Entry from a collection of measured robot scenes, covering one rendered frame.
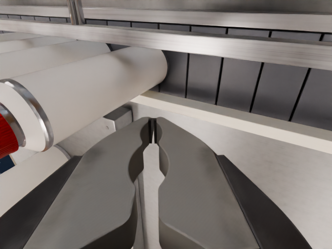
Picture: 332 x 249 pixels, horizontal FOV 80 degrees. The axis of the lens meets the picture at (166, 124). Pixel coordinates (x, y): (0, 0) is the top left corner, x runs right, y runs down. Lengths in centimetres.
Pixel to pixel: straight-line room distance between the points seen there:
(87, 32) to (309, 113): 22
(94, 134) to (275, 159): 31
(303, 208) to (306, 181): 5
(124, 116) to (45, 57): 17
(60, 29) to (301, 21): 21
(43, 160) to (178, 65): 39
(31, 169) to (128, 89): 37
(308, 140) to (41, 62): 25
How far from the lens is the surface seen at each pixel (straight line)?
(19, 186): 51
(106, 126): 37
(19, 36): 37
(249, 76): 22
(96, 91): 16
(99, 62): 18
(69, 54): 26
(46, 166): 52
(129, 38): 17
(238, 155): 33
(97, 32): 19
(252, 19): 22
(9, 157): 73
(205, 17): 23
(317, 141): 21
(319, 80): 22
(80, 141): 46
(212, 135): 32
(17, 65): 23
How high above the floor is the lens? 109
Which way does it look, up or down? 48 degrees down
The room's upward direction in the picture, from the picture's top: 133 degrees counter-clockwise
